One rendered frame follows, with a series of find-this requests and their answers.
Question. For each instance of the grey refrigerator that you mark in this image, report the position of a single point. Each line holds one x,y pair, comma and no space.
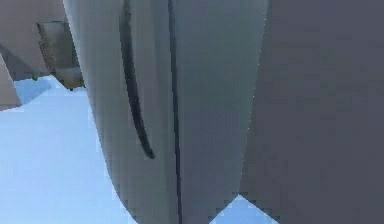
206,100

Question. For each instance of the small green object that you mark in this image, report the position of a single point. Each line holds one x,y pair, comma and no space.
34,78

